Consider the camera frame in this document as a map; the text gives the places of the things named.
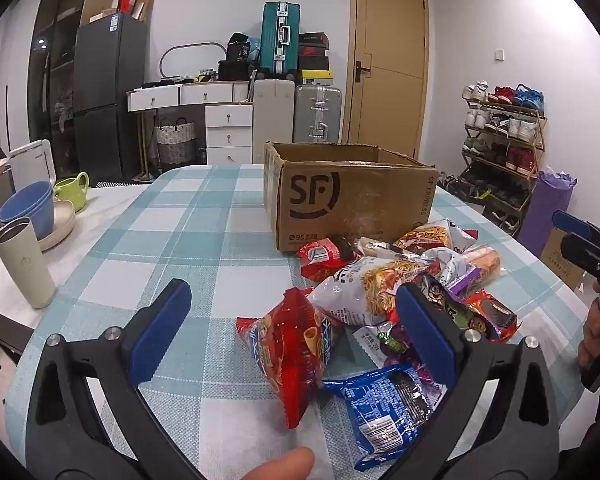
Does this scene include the red white snack packet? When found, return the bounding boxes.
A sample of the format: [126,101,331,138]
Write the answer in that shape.
[300,237,361,283]

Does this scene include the black bag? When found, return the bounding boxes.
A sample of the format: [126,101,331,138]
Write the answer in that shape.
[227,33,251,63]

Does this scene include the silver purple snack packet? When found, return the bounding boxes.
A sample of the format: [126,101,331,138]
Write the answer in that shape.
[420,247,481,301]

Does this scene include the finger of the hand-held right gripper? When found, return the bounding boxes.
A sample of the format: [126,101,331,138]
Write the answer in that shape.
[552,210,600,242]
[560,232,600,273]

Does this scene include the green mug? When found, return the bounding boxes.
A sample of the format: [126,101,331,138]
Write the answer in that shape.
[53,172,90,213]

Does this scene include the green cartoon snack packet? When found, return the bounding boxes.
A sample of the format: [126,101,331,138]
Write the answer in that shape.
[415,280,476,331]

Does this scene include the black storage bin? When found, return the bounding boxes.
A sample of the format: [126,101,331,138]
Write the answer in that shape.
[217,60,253,81]

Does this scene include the wooden shoe rack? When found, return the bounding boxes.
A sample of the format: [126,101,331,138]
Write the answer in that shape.
[461,82,548,233]

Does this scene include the black refrigerator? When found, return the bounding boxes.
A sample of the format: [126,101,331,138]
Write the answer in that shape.
[74,12,148,181]

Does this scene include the person's left hand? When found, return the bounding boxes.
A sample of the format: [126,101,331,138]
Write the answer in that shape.
[230,447,315,480]

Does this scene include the teal checked tablecloth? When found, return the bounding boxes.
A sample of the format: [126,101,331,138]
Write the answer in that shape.
[5,162,588,480]

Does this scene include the rows of sneakers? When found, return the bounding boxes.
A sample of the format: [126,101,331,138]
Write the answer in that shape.
[461,82,546,226]

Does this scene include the orange noodle snack packet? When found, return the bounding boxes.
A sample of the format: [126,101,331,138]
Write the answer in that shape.
[392,218,476,256]

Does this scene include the beige plate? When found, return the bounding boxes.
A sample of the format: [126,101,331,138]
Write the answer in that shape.
[37,200,77,252]

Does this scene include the woven laundry basket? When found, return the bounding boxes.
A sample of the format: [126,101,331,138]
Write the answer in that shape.
[156,116,197,166]

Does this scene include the white dresser with drawers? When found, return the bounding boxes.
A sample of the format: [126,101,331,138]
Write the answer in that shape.
[126,81,255,166]

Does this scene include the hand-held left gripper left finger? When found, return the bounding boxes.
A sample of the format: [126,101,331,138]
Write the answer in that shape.
[25,278,206,480]

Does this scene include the scattered shoes pile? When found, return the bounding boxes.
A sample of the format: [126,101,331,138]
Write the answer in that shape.
[437,172,486,206]

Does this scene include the printed cardboard carton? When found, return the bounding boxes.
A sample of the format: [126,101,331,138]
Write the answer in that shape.
[540,227,588,291]

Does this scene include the teal suitcase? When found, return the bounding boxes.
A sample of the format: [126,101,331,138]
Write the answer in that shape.
[260,2,301,78]

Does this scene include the blue snack packet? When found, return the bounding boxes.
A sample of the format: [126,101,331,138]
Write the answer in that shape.
[321,364,448,471]

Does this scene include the purple yoga mat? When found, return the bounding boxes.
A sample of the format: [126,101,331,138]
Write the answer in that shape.
[517,170,578,251]

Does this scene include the small white snack packet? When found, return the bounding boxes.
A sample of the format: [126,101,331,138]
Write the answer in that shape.
[352,325,396,368]

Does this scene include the wooden door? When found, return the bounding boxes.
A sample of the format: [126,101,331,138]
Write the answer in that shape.
[350,0,428,161]

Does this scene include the silver suitcase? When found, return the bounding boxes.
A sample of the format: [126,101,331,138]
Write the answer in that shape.
[294,85,342,145]

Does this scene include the person's right hand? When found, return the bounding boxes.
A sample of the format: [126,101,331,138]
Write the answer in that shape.
[577,280,600,368]

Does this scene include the red cone snack packet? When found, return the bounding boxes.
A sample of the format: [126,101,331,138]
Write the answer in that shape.
[236,288,348,429]

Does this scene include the beige tumbler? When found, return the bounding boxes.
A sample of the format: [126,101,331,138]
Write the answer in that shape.
[0,217,57,309]

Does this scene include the clear bread roll packet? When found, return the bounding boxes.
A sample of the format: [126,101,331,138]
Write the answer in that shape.
[462,244,503,291]

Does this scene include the yellow black shoebox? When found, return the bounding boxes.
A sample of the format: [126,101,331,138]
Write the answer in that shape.
[298,69,333,86]

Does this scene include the white noodle snack packet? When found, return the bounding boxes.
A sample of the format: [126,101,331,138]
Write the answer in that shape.
[307,256,433,328]

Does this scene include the oval mirror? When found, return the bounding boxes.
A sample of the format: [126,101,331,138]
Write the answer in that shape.
[159,42,227,81]

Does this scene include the beige suitcase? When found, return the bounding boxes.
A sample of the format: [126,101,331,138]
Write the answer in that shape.
[252,78,296,164]

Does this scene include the brown cardboard box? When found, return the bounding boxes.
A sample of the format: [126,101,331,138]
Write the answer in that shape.
[263,141,436,252]

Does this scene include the red chocolate cookie packet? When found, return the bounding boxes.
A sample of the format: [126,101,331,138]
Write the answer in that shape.
[462,290,521,343]

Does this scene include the tall dark glass cabinet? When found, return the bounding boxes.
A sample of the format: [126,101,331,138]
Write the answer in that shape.
[27,0,121,181]

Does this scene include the striped rug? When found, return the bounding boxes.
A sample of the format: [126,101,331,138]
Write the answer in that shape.
[82,177,151,188]

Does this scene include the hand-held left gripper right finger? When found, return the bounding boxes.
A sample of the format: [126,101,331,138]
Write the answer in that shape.
[395,282,561,480]

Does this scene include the blue bowl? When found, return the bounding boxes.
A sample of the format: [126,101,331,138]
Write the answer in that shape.
[27,200,56,241]
[0,180,54,223]

